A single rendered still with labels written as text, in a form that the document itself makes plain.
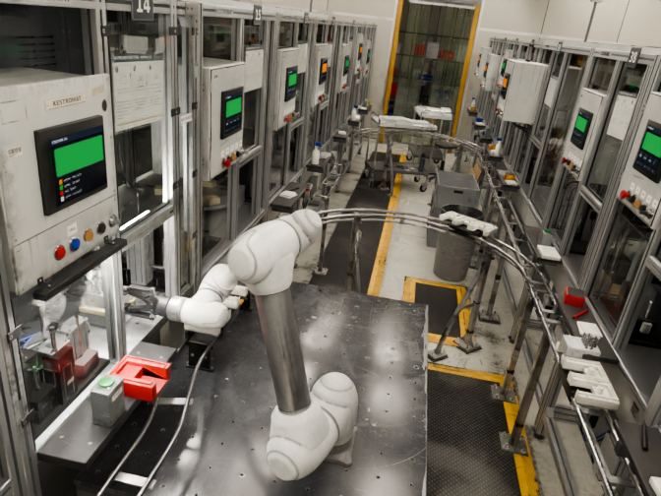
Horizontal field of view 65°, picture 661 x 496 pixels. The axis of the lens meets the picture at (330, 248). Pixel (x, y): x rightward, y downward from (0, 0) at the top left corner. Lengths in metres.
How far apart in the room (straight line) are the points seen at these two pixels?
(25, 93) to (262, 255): 0.63
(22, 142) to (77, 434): 0.80
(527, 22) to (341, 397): 8.74
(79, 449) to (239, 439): 0.55
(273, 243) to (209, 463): 0.81
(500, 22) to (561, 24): 0.97
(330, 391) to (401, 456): 0.38
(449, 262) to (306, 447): 3.31
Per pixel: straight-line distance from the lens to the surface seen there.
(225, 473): 1.83
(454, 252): 4.66
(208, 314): 1.90
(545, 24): 9.98
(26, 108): 1.33
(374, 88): 9.90
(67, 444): 1.66
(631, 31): 10.31
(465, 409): 3.31
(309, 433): 1.60
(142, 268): 2.30
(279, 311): 1.45
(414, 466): 1.93
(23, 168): 1.34
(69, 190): 1.43
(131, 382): 1.73
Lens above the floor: 2.02
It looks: 23 degrees down
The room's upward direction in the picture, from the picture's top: 6 degrees clockwise
